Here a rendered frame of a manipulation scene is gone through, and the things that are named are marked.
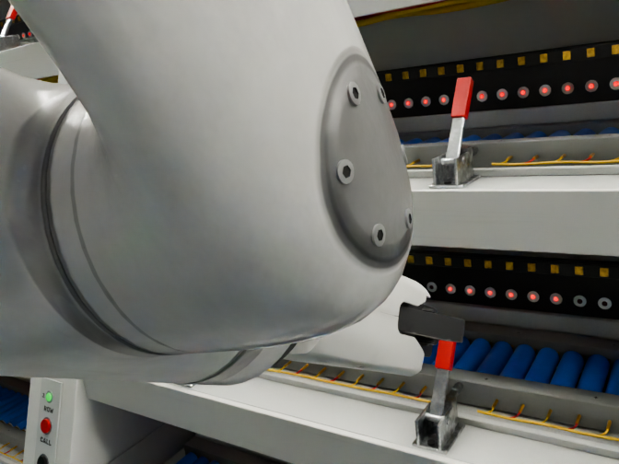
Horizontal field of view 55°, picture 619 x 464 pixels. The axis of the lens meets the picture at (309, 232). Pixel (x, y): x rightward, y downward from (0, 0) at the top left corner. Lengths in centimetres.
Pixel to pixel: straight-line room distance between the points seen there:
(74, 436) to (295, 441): 31
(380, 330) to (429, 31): 51
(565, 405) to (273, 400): 25
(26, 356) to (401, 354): 18
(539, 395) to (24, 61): 76
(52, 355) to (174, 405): 48
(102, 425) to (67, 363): 61
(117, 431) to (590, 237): 59
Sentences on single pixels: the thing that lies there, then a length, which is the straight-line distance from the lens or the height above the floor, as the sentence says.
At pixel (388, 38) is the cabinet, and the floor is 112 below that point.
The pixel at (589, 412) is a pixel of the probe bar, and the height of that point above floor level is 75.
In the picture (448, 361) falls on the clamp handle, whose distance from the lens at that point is 48.
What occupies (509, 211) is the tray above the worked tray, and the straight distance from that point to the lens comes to 45.
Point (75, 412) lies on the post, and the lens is 76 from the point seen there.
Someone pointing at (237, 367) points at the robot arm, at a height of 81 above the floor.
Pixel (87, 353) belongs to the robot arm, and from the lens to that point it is 17.
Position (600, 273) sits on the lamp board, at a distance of 58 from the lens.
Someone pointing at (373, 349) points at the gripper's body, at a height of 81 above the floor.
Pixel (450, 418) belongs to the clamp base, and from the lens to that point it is 49.
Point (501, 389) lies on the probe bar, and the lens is 52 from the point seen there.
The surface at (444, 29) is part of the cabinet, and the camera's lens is 73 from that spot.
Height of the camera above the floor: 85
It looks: 2 degrees up
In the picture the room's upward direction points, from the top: 4 degrees clockwise
